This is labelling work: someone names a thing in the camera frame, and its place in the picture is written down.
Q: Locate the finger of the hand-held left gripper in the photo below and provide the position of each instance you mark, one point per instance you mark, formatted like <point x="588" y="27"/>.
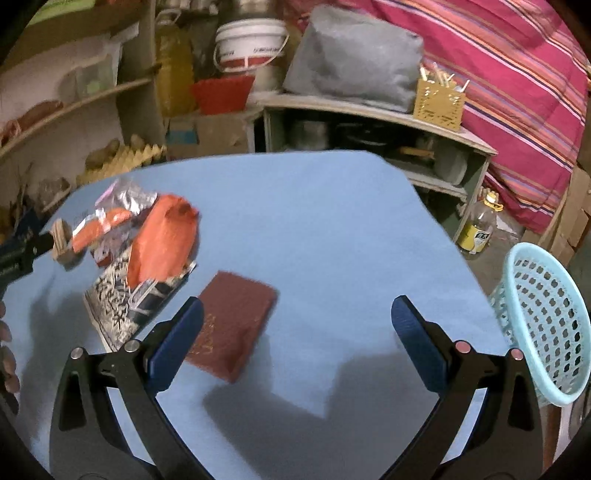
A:
<point x="25" y="251"/>

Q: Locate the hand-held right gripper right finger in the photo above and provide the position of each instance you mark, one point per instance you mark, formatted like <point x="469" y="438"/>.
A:
<point x="418" y="341"/>

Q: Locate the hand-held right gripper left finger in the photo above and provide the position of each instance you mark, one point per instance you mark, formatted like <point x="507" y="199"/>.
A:
<point x="178" y="339"/>

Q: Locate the brown paper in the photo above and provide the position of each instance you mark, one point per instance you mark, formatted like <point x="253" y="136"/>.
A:
<point x="62" y="240"/>

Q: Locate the maroon small box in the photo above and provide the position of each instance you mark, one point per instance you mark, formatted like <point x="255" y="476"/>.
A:
<point x="231" y="323"/>

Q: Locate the black white patterned packet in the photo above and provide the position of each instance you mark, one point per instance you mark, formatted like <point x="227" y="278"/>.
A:
<point x="120" y="304"/>

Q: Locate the orange white snack wrapper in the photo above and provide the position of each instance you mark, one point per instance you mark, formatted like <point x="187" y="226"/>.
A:
<point x="106" y="221"/>

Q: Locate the orange plastic bag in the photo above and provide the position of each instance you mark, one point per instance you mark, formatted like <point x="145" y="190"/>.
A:
<point x="161" y="240"/>

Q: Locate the light blue plastic basket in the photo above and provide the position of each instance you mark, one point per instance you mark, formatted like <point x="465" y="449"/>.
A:
<point x="561" y="400"/>

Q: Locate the person's left hand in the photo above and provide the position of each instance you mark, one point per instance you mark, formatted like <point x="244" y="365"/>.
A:
<point x="8" y="364"/>

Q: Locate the large potato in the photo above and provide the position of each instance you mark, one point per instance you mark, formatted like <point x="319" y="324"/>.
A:
<point x="102" y="153"/>

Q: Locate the yellow label oil bottle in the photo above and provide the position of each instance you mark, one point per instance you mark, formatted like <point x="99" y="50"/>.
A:
<point x="478" y="230"/>

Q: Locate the blue tablecloth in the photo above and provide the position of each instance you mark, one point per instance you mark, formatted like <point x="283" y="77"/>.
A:
<point x="323" y="254"/>

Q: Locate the yellow egg tray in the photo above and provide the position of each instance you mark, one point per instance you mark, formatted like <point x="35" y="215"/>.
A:
<point x="124" y="161"/>

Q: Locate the red mesh bag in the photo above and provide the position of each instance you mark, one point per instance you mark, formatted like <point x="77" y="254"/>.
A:
<point x="32" y="115"/>

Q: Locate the small potato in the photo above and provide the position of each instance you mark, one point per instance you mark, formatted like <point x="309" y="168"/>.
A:
<point x="137" y="141"/>

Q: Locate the wooden shelf unit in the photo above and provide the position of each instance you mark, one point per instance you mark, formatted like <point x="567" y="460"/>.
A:
<point x="134" y="106"/>

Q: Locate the clear plastic container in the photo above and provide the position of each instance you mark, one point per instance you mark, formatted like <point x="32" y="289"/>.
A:
<point x="92" y="78"/>

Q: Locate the stack of cardboard pieces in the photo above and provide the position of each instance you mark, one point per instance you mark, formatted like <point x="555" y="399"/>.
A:
<point x="577" y="217"/>

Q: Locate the cardboard box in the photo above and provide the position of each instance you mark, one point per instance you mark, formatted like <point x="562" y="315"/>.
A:
<point x="217" y="134"/>

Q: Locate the dark frying pan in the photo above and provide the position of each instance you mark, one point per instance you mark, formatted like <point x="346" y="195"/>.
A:
<point x="364" y="136"/>

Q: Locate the low wooden cabinet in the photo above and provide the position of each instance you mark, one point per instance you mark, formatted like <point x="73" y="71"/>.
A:
<point x="369" y="115"/>

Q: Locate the small steel pot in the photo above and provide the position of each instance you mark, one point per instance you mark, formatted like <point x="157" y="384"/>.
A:
<point x="309" y="134"/>

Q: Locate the yellow perforated utensil holder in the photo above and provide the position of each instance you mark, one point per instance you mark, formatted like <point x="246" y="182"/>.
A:
<point x="436" y="108"/>

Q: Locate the large cooking oil jug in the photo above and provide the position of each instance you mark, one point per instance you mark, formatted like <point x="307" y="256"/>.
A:
<point x="173" y="69"/>

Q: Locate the red woven bowl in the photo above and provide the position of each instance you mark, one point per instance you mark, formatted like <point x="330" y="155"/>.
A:
<point x="221" y="94"/>

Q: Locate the bundle of wooden utensils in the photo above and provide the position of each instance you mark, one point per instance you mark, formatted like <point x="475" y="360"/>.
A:
<point x="438" y="78"/>

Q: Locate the red striped cloth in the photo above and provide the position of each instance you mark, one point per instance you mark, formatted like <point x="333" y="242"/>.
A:
<point x="508" y="92"/>

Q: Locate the grey fabric bag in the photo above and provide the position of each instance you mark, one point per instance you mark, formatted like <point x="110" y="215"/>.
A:
<point x="355" y="60"/>

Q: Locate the white plastic bucket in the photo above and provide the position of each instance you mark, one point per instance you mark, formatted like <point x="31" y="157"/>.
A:
<point x="249" y="41"/>

